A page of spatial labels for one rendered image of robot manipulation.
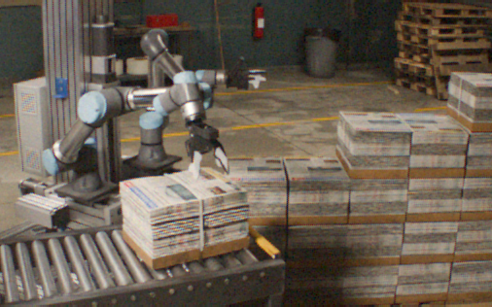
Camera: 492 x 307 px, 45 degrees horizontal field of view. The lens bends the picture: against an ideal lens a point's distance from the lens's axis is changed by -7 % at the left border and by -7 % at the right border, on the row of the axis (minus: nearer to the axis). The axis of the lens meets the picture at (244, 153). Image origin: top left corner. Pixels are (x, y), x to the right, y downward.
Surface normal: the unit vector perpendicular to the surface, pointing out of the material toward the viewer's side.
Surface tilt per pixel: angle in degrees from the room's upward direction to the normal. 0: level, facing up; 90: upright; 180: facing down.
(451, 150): 90
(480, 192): 90
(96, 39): 90
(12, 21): 90
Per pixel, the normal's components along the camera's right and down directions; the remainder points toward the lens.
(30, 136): -0.50, 0.25
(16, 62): 0.40, 0.28
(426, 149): 0.00, 0.29
